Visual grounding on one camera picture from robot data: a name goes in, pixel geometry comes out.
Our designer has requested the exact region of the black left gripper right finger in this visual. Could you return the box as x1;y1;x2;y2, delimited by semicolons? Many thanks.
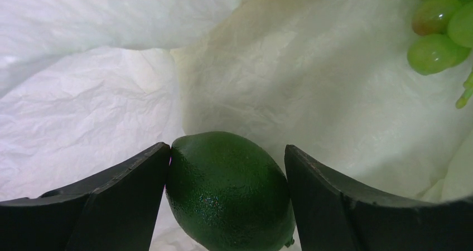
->
284;145;472;251

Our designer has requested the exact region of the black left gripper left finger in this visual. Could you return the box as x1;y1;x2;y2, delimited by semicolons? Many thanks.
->
1;142;170;250

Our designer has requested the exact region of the dark green fake lime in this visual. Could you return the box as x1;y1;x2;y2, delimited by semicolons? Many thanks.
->
166;131;296;250

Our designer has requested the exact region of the pale green plastic bag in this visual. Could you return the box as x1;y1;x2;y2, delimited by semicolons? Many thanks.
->
1;0;472;202

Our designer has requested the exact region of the green fake grape bunch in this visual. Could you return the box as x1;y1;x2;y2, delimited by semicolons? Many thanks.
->
406;0;473;110

